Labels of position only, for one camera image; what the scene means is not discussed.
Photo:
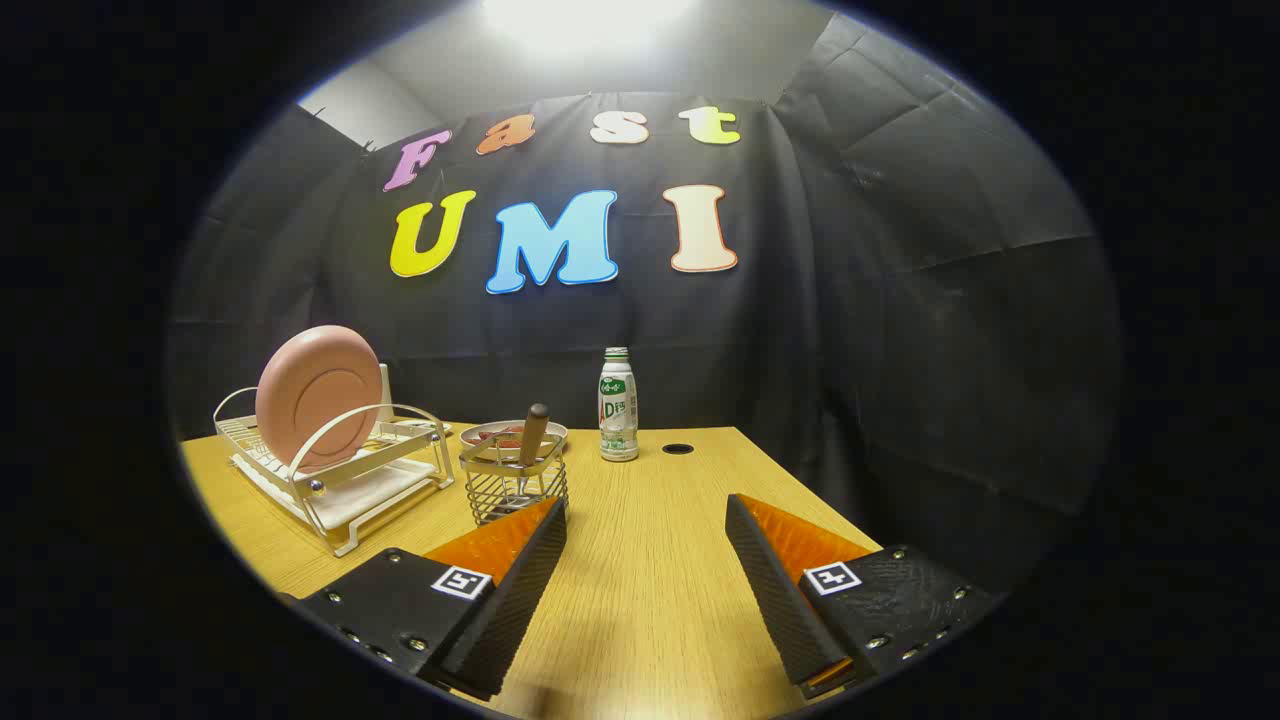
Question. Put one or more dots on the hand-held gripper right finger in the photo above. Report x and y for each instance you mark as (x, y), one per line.
(775, 600)

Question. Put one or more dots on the white green drink bottle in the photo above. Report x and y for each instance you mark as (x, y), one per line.
(618, 415)

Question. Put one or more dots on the red-brown meat piece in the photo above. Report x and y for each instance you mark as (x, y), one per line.
(505, 438)

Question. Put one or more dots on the ceiling light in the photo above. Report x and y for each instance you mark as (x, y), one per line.
(585, 20)

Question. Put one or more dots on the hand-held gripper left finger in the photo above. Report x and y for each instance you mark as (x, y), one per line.
(515, 600)

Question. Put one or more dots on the small white dish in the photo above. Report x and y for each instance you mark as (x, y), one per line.
(478, 433)

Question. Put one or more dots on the pink plate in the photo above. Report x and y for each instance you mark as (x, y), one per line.
(312, 392)

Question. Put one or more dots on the black backdrop cloth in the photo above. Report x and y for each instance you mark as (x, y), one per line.
(880, 300)

